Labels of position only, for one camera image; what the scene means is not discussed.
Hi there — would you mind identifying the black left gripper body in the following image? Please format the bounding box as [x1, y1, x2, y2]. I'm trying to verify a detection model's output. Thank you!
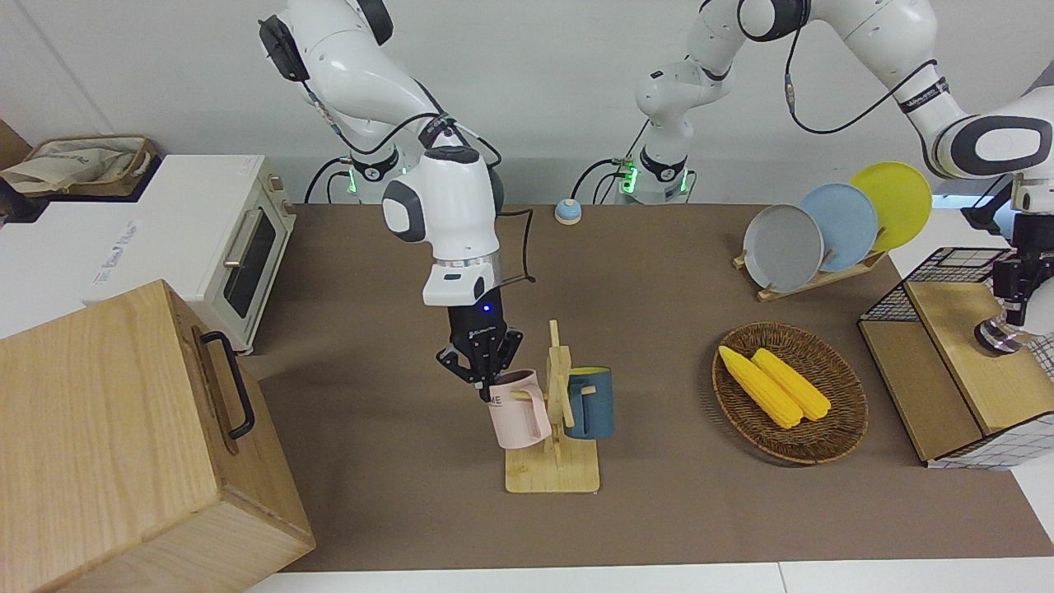
[993, 216, 1054, 301]

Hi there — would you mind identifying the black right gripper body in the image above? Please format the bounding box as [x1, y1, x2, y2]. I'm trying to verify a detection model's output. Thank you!
[436, 284, 525, 388]

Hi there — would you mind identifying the pink ribbed mug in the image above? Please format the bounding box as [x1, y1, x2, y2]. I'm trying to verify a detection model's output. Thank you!
[487, 369, 553, 451]

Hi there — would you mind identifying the black stand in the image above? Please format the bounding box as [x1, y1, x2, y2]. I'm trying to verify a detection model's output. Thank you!
[959, 177, 1022, 236]

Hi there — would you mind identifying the dark blue mug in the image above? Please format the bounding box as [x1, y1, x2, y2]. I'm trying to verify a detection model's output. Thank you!
[564, 367, 615, 441]

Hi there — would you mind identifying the wooden mug tree stand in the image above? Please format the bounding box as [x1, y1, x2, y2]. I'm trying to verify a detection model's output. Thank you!
[504, 320, 600, 495]

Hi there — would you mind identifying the brown table mat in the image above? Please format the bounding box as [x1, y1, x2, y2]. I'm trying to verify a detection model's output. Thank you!
[239, 203, 1054, 573]

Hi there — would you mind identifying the yellow plate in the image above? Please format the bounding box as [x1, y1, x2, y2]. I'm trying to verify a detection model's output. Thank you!
[850, 161, 934, 253]

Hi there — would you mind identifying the light blue plate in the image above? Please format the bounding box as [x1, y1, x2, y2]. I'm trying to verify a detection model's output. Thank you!
[799, 183, 879, 273]

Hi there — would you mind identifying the brown wicker basket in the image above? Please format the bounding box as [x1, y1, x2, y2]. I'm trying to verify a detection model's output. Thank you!
[712, 322, 870, 465]

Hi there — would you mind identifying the wooden plate rack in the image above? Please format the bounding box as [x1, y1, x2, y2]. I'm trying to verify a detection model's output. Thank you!
[733, 247, 888, 303]

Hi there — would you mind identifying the yellow corn cob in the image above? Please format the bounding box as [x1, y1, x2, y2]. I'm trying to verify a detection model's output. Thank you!
[718, 345, 804, 430]
[751, 348, 832, 422]

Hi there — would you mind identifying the grey plate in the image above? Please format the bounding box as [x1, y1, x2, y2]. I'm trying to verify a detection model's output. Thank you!
[743, 204, 825, 295]

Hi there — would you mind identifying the white toaster oven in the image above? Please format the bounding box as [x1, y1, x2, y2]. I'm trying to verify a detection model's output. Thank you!
[0, 154, 297, 355]

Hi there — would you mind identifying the brown tray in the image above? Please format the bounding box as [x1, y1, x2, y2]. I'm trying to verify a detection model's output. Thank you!
[0, 134, 161, 198]

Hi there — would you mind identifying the beige cloth bag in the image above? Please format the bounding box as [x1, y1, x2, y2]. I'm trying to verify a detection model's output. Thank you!
[4, 140, 149, 194]

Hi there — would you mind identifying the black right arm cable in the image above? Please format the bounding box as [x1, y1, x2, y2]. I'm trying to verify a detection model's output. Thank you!
[305, 78, 536, 285]

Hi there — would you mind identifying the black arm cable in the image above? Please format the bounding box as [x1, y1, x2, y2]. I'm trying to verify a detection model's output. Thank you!
[305, 78, 536, 285]
[782, 25, 940, 137]

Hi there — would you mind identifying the wire shelf with wooden boards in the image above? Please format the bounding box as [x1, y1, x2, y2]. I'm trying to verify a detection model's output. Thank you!
[858, 247, 1054, 470]

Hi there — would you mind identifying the black base power cable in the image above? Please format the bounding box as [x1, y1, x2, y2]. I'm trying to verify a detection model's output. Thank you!
[571, 156, 628, 205]
[303, 155, 357, 204]

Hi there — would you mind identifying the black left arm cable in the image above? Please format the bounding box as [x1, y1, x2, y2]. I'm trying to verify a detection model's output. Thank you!
[782, 25, 940, 137]

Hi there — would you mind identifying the wooden cabinet with black handle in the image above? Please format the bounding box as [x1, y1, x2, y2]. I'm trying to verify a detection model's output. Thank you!
[0, 279, 317, 593]

